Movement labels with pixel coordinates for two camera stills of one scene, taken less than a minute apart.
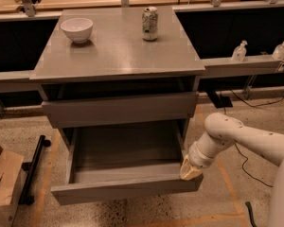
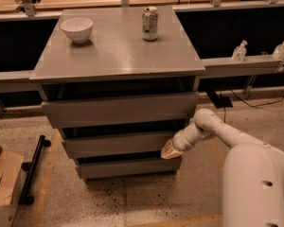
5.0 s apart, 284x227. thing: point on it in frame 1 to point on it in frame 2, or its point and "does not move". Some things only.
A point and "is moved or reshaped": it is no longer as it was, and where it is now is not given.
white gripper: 199,157 to 180,141
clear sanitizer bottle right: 281,50 does not move
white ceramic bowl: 78,28 does not move
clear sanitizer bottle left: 239,52 does not move
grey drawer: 117,162 is moved or reshaped
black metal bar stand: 26,198 does not move
